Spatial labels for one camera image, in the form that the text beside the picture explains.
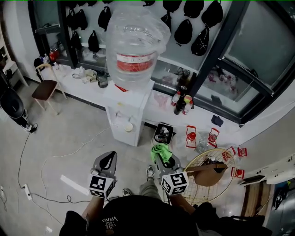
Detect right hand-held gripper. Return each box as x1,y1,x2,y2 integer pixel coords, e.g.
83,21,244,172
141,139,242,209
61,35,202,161
154,153,190,196

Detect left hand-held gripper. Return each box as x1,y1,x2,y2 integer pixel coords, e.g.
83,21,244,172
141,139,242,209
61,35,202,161
88,151,118,199

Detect green cloth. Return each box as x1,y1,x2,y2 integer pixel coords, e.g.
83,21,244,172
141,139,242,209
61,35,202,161
151,143,173,163

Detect white water dispenser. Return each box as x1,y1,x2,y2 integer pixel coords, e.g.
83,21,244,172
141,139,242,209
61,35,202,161
103,79,155,147

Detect person's right forearm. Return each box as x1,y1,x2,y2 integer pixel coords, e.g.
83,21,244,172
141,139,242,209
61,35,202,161
169,194,197,215

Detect person's left forearm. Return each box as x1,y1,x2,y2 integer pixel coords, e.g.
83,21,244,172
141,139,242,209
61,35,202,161
82,195,105,223

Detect clear empty water bottle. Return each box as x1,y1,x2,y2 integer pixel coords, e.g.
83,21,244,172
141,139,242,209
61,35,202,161
195,132,218,154

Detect dark blue cloth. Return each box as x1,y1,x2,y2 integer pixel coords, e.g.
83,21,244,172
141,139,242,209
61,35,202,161
210,115,224,128

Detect clear water bottle red label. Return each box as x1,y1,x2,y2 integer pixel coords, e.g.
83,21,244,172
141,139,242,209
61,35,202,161
106,24,159,92

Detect person's right grey shoe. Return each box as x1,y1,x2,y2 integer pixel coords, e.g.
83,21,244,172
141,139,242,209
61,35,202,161
145,165,156,182

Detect black bin with cans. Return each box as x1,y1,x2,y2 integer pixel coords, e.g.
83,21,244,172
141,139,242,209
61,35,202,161
153,122,174,145

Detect person's khaki trousers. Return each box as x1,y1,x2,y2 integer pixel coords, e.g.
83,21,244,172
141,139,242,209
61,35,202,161
138,179,162,201

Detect small red label bottle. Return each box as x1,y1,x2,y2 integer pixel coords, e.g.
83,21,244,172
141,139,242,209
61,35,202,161
182,101,193,115
171,91,181,107

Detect dark glass bottle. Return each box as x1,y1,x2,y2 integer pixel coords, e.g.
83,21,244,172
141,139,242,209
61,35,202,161
173,85,188,116

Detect person's black shirt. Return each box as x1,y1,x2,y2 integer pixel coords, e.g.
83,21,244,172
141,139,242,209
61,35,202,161
59,195,199,236

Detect white low ledge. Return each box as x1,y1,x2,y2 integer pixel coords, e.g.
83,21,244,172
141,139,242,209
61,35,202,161
40,64,242,140

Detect dark glass jar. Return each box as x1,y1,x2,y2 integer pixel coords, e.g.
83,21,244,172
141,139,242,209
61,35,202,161
96,70,109,89

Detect white power strip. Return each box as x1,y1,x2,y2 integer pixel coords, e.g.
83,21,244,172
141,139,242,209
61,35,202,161
22,183,33,201

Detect cream bag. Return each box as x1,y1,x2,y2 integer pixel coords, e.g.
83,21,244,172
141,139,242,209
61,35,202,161
84,68,98,83

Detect wooden board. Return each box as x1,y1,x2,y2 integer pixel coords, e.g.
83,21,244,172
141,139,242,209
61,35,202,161
240,181,272,218

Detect wooden chair brown seat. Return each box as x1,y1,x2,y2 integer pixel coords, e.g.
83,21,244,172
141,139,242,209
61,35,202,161
31,63,68,116

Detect white furniture edge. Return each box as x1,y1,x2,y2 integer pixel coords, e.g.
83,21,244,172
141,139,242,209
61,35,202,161
238,153,295,185

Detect black round appliance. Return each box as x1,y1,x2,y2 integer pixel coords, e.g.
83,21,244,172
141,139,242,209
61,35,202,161
0,87,30,128

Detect black bag green detail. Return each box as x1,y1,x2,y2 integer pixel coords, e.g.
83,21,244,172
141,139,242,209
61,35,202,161
272,181,289,211

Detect group of black hanging caps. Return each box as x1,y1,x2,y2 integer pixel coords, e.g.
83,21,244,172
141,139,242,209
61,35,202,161
65,0,224,57

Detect white shelf unit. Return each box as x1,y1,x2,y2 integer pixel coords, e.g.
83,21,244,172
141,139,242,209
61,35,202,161
0,29,30,88

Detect white floor cable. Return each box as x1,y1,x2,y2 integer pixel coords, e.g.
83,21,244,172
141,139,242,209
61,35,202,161
40,126,112,226

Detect gold wire round basket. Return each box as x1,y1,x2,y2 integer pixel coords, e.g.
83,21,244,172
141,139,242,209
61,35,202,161
183,147,237,205

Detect red plastic strap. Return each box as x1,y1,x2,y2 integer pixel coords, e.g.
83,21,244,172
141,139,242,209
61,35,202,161
114,83,129,93

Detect black floor cable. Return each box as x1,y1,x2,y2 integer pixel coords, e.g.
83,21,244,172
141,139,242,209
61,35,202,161
17,129,92,205

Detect black window frame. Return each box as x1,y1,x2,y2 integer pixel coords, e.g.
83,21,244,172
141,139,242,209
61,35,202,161
27,0,295,125

